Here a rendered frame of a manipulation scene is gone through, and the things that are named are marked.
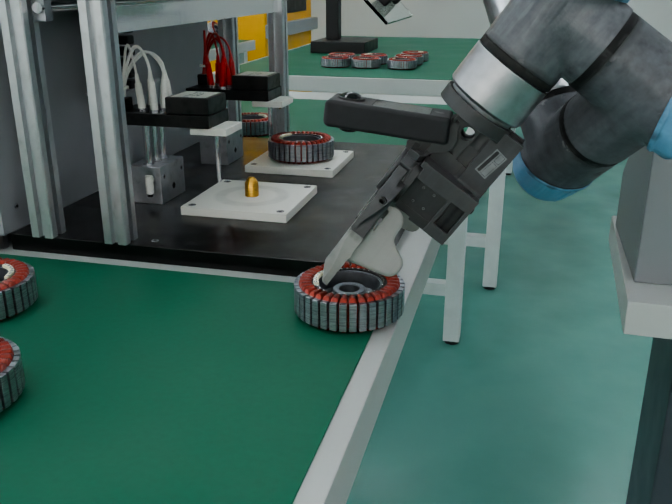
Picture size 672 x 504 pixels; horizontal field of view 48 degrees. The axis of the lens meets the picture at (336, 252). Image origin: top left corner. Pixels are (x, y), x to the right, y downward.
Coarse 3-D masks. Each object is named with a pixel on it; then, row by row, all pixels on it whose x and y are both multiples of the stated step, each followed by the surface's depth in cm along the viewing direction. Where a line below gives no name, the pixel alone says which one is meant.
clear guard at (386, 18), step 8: (368, 0) 111; (376, 0) 116; (376, 8) 111; (384, 8) 116; (392, 8) 122; (400, 8) 127; (384, 16) 112; (392, 16) 117; (400, 16) 122; (408, 16) 129
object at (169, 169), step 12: (168, 156) 110; (180, 156) 110; (132, 168) 105; (144, 168) 104; (156, 168) 104; (168, 168) 106; (180, 168) 110; (132, 180) 105; (144, 180) 105; (156, 180) 104; (168, 180) 106; (180, 180) 110; (144, 192) 106; (156, 192) 105; (168, 192) 107; (180, 192) 111
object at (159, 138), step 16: (176, 96) 101; (192, 96) 101; (208, 96) 101; (224, 96) 104; (128, 112) 103; (144, 112) 103; (160, 112) 102; (176, 112) 101; (192, 112) 100; (208, 112) 100; (224, 112) 105; (144, 128) 103; (160, 128) 108; (192, 128) 101; (208, 128) 100; (224, 128) 101; (240, 128) 105; (144, 144) 104; (160, 144) 108
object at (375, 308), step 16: (304, 272) 78; (320, 272) 77; (352, 272) 78; (368, 272) 78; (304, 288) 73; (320, 288) 73; (336, 288) 75; (352, 288) 77; (368, 288) 78; (384, 288) 73; (400, 288) 74; (304, 304) 73; (320, 304) 71; (336, 304) 70; (352, 304) 70; (368, 304) 71; (384, 304) 71; (400, 304) 74; (304, 320) 73; (320, 320) 72; (336, 320) 71; (352, 320) 71; (368, 320) 71; (384, 320) 72
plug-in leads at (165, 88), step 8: (128, 48) 100; (136, 48) 100; (128, 56) 101; (136, 56) 102; (144, 56) 100; (152, 56) 102; (128, 64) 102; (160, 64) 102; (128, 72) 102; (136, 72) 102; (136, 80) 102; (152, 80) 100; (168, 80) 105; (128, 88) 103; (136, 88) 102; (152, 88) 101; (160, 88) 103; (168, 88) 105; (136, 96) 103; (152, 96) 101; (160, 96) 103; (128, 104) 103; (144, 104) 103; (152, 104) 101; (160, 104) 104; (152, 112) 102
